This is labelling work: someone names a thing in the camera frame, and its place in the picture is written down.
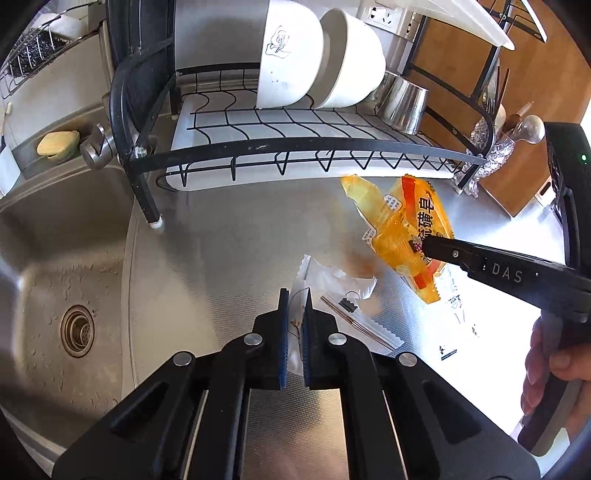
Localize yellow soap bar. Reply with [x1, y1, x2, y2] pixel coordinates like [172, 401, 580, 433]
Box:
[37, 130, 78, 158]

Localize orange soap wrapper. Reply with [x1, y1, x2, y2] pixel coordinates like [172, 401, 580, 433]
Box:
[341, 174, 467, 324]

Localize fish-shaped glass vase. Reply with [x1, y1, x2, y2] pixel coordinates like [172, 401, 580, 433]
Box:
[455, 115, 516, 197]

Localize white plastic tray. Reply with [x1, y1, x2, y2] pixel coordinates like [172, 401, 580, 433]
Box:
[397, 0, 516, 51]

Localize metal ladle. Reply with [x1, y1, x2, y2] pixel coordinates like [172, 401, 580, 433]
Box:
[508, 114, 546, 145]

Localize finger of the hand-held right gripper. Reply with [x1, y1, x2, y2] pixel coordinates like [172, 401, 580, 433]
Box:
[422, 236, 580, 311]

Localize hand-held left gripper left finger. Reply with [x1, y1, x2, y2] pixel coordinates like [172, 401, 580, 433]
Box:
[52, 287, 291, 480]

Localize white drip tray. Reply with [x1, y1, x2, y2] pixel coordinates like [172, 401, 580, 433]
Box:
[165, 95, 465, 191]

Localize white bowl with line drawing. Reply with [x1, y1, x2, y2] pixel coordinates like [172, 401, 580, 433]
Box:
[256, 0, 324, 110]

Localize black wire dish rack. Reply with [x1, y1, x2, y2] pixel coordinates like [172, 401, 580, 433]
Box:
[108, 0, 551, 228]

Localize plain white bowl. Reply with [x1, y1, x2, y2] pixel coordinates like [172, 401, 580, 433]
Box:
[316, 8, 387, 110]

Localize white plastic container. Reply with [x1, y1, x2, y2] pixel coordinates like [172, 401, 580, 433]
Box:
[0, 138, 22, 195]

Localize stainless steel cup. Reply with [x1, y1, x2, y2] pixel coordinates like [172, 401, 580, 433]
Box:
[374, 70, 430, 136]

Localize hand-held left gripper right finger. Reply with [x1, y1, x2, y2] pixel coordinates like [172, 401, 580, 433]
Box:
[302, 292, 541, 480]

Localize metal sink drain strainer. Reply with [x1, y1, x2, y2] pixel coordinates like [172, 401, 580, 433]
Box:
[60, 305, 97, 359]

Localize white wall outlet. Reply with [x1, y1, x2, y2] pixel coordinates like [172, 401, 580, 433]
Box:
[365, 4, 408, 34]

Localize person's right hand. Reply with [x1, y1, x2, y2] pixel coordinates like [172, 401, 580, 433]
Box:
[522, 318, 591, 435]

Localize wooden cutting board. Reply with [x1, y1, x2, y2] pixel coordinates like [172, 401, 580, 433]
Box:
[406, 0, 591, 219]

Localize black utensil holder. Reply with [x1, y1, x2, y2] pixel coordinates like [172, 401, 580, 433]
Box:
[107, 0, 179, 66]

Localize clear plastic wrapper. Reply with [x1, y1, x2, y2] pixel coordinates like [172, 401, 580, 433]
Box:
[286, 254, 403, 384]

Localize stainless steel sink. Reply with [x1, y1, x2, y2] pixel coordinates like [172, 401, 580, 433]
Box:
[0, 104, 140, 464]

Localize wire sink basket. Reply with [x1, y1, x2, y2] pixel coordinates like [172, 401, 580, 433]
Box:
[0, 25, 100, 100]

